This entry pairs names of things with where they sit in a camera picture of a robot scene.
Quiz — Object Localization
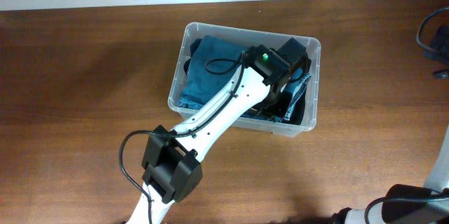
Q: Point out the black shirt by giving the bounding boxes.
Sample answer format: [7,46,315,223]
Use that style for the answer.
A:
[184,51,312,126]

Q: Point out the dark blue jeans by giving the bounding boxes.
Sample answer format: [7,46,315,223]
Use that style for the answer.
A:
[177,35,311,124]

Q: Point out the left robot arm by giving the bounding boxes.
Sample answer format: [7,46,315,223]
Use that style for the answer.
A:
[128,38,311,223]

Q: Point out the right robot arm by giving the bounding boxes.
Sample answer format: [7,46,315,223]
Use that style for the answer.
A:
[330,135,448,223]

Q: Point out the clear plastic storage bin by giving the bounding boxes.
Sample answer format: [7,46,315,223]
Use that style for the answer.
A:
[168,22,321,137]

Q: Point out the right black cable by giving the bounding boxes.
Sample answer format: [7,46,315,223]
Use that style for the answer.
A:
[363,5,449,224]

